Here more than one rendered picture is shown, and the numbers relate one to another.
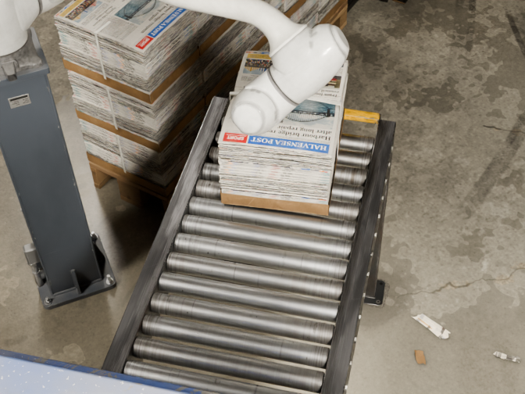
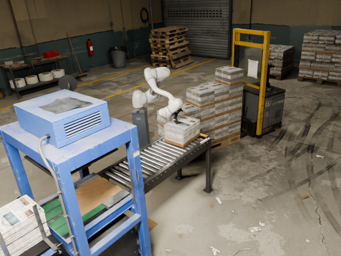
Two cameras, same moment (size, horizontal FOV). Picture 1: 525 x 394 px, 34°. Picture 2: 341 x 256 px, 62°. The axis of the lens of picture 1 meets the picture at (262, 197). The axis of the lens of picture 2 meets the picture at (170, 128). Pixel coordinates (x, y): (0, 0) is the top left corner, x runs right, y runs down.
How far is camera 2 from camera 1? 1.82 m
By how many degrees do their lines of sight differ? 31
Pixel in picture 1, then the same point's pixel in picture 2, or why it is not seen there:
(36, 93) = (141, 117)
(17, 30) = (140, 103)
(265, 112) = (163, 111)
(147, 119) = not seen: hidden behind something
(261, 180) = (171, 136)
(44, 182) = (140, 139)
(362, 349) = (199, 200)
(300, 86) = (171, 107)
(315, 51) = (174, 101)
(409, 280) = (219, 191)
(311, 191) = (180, 140)
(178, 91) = not seen: hidden behind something
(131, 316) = not seen: hidden behind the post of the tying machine
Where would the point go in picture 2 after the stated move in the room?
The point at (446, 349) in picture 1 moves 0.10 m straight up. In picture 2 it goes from (219, 206) to (219, 199)
